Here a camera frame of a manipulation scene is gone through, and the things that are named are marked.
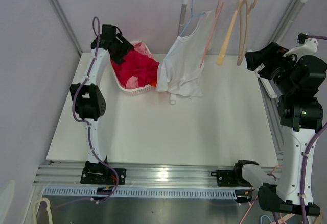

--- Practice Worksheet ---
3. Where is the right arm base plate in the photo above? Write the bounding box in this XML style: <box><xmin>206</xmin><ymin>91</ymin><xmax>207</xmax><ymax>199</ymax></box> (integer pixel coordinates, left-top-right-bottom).
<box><xmin>211</xmin><ymin>170</ymin><xmax>251</xmax><ymax>187</ymax></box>

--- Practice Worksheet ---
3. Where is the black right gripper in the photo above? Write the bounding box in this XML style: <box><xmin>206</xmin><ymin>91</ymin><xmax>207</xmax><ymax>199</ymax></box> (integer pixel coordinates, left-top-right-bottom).
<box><xmin>245</xmin><ymin>42</ymin><xmax>302</xmax><ymax>96</ymax></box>

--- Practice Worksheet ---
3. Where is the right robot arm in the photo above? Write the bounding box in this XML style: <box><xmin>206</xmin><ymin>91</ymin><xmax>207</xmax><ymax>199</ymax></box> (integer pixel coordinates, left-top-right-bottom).
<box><xmin>232</xmin><ymin>42</ymin><xmax>326</xmax><ymax>218</ymax></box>

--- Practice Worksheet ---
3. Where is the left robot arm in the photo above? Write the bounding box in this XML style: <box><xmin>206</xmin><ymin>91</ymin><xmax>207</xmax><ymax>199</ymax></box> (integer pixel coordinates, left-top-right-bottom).
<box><xmin>69</xmin><ymin>24</ymin><xmax>133</xmax><ymax>164</ymax></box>

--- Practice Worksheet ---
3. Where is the cream hanger at left floor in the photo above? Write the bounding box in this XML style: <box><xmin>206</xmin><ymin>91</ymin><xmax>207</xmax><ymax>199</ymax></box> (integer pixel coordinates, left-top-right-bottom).
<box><xmin>32</xmin><ymin>197</ymin><xmax>54</xmax><ymax>224</ymax></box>

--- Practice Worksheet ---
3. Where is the cream wooden hanger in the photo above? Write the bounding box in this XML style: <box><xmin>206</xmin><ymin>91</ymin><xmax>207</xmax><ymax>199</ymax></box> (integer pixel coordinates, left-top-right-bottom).
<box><xmin>216</xmin><ymin>0</ymin><xmax>242</xmax><ymax>65</ymax></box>

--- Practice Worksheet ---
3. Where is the cream hanger of crimson shirt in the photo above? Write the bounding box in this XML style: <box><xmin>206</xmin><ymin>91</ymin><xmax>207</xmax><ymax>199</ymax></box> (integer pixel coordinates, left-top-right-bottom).
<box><xmin>237</xmin><ymin>0</ymin><xmax>258</xmax><ymax>66</ymax></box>

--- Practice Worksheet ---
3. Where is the white slotted cable duct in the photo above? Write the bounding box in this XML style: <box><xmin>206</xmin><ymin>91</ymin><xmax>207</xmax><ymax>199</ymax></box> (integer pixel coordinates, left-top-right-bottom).
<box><xmin>43</xmin><ymin>186</ymin><xmax>237</xmax><ymax>200</ymax></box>

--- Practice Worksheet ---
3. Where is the wooden hanger on floor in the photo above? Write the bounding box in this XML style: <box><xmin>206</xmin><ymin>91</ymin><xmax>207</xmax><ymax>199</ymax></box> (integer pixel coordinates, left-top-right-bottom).
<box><xmin>278</xmin><ymin>211</ymin><xmax>323</xmax><ymax>224</ymax></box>

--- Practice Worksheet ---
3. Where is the pink wire hanger on floor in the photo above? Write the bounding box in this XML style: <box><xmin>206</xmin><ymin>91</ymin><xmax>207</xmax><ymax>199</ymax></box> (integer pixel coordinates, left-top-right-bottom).
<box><xmin>239</xmin><ymin>165</ymin><xmax>286</xmax><ymax>224</ymax></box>

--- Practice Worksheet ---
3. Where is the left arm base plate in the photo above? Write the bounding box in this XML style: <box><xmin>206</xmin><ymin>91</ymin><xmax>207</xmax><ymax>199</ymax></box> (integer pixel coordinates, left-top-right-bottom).
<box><xmin>80</xmin><ymin>161</ymin><xmax>127</xmax><ymax>185</ymax></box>

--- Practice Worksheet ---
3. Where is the pale pink t shirt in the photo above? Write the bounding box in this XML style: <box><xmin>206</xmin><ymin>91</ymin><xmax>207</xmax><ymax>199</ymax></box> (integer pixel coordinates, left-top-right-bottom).
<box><xmin>156</xmin><ymin>10</ymin><xmax>215</xmax><ymax>98</ymax></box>

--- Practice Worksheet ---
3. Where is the white plastic basket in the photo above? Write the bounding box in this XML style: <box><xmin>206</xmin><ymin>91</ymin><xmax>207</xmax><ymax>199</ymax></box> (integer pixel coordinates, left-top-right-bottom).
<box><xmin>109</xmin><ymin>40</ymin><xmax>156</xmax><ymax>96</ymax></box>

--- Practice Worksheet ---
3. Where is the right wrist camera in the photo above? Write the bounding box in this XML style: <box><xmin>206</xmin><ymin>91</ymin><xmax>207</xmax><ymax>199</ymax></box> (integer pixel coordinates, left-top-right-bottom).
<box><xmin>283</xmin><ymin>33</ymin><xmax>318</xmax><ymax>58</ymax></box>

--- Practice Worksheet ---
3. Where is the crimson t shirt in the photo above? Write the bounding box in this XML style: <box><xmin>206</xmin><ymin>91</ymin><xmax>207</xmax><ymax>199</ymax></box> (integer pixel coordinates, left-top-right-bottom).
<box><xmin>111</xmin><ymin>50</ymin><xmax>159</xmax><ymax>88</ymax></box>

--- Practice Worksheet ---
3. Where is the orange t shirt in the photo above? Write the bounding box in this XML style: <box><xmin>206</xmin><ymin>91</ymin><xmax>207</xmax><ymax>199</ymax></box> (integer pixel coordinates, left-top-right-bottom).
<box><xmin>149</xmin><ymin>79</ymin><xmax>157</xmax><ymax>87</ymax></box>

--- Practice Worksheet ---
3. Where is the pink wire hanger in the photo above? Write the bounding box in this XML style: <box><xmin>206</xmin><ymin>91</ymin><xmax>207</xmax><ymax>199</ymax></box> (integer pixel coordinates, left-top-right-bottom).
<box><xmin>239</xmin><ymin>165</ymin><xmax>286</xmax><ymax>224</ymax></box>
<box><xmin>199</xmin><ymin>0</ymin><xmax>224</xmax><ymax>69</ymax></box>

